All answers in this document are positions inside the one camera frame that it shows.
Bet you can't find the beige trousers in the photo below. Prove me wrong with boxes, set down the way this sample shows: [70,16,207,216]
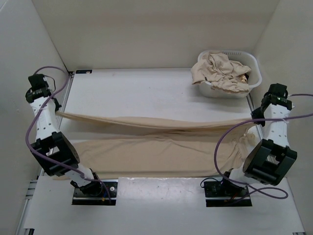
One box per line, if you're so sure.
[58,112,254,173]

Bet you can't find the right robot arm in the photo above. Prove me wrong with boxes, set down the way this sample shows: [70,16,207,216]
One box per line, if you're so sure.
[220,83,297,196]

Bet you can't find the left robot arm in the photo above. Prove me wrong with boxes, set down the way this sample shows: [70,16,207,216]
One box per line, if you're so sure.
[25,74,105,196]

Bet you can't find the black corner label sticker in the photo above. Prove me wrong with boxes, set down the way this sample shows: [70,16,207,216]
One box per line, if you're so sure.
[75,70,92,74]

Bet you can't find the white laundry basket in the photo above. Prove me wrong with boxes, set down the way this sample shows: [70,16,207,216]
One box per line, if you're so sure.
[191,50,262,99]

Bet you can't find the beige clothes in basket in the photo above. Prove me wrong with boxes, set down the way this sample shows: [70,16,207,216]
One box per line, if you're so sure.
[191,51,251,94]

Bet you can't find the white front cover board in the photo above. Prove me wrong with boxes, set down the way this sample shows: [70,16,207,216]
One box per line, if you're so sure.
[24,176,304,235]

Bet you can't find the aluminium right table rail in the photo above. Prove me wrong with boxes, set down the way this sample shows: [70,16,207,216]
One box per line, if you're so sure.
[246,94,264,147]

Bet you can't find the aluminium table rail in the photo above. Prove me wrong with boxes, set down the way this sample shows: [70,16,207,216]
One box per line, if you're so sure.
[246,94,264,147]
[57,70,76,139]
[36,171,245,182]

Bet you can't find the aluminium left table rail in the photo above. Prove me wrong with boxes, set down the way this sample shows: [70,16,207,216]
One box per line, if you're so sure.
[57,70,76,139]

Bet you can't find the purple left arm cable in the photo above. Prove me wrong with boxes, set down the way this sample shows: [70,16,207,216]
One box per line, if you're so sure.
[26,66,112,205]

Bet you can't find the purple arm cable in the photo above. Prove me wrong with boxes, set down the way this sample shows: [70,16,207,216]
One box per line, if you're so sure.
[214,94,313,199]
[26,66,112,205]

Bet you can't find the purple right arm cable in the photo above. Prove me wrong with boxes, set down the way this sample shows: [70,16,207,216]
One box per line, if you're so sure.
[214,94,313,199]

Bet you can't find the aluminium front table rail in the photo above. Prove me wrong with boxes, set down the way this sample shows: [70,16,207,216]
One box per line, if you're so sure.
[36,171,245,182]

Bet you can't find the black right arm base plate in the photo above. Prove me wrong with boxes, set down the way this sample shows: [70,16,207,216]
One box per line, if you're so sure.
[202,181,252,208]

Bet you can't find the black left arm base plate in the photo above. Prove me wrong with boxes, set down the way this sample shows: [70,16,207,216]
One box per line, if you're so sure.
[72,179,118,206]

